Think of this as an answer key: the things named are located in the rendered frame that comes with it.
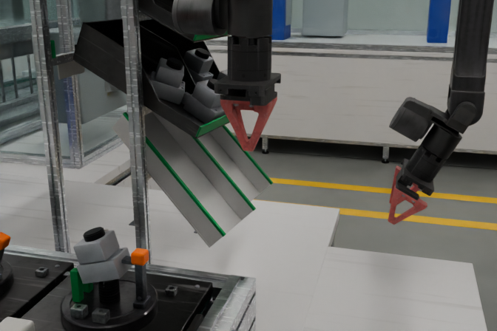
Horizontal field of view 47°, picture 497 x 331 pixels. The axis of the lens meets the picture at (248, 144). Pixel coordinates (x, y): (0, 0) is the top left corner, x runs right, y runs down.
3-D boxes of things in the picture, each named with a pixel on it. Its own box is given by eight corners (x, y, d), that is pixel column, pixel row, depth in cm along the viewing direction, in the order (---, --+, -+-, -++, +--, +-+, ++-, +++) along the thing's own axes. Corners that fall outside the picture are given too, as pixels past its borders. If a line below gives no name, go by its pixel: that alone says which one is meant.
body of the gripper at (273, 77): (213, 97, 71) (212, 38, 69) (236, 83, 81) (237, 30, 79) (263, 100, 70) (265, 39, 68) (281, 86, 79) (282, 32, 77)
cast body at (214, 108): (222, 123, 105) (237, 89, 102) (209, 127, 101) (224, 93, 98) (188, 99, 107) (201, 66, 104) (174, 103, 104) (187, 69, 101)
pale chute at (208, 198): (241, 220, 113) (256, 208, 110) (208, 248, 101) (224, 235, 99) (151, 112, 115) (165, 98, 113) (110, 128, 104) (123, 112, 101)
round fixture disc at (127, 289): (172, 293, 90) (171, 282, 89) (132, 346, 77) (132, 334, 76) (92, 281, 93) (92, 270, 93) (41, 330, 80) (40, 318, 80)
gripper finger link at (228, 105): (219, 153, 76) (218, 83, 74) (234, 139, 83) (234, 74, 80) (268, 158, 74) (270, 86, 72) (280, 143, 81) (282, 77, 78)
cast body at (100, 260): (134, 264, 84) (119, 221, 83) (120, 279, 80) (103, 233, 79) (86, 272, 87) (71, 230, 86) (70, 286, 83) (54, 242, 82)
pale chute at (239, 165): (259, 193, 126) (273, 182, 124) (233, 215, 115) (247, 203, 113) (180, 97, 129) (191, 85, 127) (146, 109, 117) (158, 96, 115)
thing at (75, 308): (89, 314, 81) (88, 304, 80) (83, 320, 80) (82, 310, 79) (76, 312, 81) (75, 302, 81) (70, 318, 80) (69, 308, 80)
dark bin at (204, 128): (231, 122, 107) (246, 88, 104) (196, 139, 96) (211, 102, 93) (117, 51, 114) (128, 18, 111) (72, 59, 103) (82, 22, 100)
